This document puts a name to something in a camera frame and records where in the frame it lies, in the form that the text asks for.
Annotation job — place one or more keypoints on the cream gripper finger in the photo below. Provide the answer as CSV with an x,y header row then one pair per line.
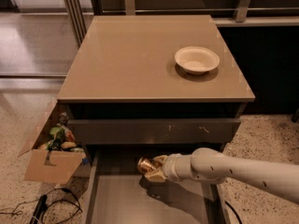
x,y
159,160
156,176

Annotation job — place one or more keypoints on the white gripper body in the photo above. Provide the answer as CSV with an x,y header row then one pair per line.
x,y
171,168

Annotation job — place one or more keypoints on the orange soda can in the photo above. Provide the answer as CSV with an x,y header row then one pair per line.
x,y
145,165

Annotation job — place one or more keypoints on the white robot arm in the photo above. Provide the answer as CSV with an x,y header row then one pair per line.
x,y
211,166

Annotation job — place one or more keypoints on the closed top drawer front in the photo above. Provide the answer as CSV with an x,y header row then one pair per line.
x,y
153,131

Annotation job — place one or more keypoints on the open middle drawer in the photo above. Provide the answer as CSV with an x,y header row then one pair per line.
x,y
119,194

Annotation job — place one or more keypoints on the grey drawer cabinet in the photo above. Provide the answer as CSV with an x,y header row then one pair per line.
x,y
126,69

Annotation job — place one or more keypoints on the green snack bag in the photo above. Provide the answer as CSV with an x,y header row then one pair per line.
x,y
58,134

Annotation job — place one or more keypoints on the white paper bowl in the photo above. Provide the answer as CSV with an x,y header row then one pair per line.
x,y
197,60

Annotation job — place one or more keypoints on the cardboard box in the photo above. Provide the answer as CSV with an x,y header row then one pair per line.
x,y
52,166

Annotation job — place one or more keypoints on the black handheld device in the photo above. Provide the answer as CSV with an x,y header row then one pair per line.
x,y
40,208

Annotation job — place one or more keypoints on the metal railing frame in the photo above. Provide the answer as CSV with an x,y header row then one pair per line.
x,y
225,12

